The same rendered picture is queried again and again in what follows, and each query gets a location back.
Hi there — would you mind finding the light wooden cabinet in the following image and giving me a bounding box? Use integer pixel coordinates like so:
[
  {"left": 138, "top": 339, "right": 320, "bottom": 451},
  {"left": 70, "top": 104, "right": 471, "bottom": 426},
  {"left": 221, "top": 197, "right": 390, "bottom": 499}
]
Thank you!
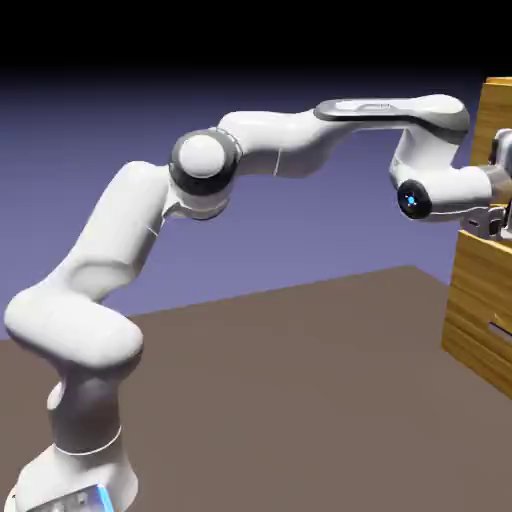
[{"left": 440, "top": 75, "right": 512, "bottom": 402}]

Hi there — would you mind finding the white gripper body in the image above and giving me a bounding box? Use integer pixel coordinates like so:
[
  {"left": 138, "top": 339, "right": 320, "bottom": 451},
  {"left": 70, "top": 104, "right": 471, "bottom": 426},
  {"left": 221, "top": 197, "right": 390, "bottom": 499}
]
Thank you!
[{"left": 488, "top": 127, "right": 512, "bottom": 236}]

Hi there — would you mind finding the dark drawer handle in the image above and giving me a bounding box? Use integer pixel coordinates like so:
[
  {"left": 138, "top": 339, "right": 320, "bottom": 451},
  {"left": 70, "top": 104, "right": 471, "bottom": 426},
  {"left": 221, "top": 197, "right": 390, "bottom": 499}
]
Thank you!
[{"left": 488, "top": 312, "right": 512, "bottom": 344}]

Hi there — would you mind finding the wooden drawer front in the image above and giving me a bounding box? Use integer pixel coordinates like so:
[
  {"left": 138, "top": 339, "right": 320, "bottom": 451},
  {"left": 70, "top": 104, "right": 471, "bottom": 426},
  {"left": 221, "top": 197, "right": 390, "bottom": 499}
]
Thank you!
[
  {"left": 440, "top": 230, "right": 512, "bottom": 402},
  {"left": 458, "top": 82, "right": 512, "bottom": 251}
]

